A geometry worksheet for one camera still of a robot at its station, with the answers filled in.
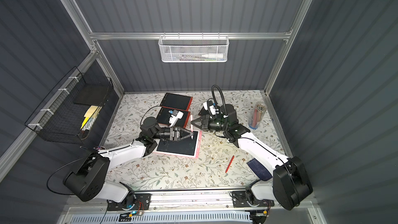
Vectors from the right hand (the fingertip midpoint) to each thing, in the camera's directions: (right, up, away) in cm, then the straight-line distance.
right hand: (194, 123), depth 72 cm
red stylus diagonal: (+19, -24, +13) cm, 33 cm away
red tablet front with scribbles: (-15, +3, +2) cm, 15 cm away
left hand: (0, -6, -3) cm, 7 cm away
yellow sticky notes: (-51, +5, +2) cm, 51 cm away
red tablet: (-16, +12, +45) cm, 49 cm away
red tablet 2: (+5, +4, +38) cm, 39 cm away
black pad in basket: (-55, +14, +10) cm, 58 cm away
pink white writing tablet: (-5, -16, +19) cm, 26 cm away
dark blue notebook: (+35, -27, +9) cm, 45 cm away
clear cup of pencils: (+36, +3, +17) cm, 40 cm away
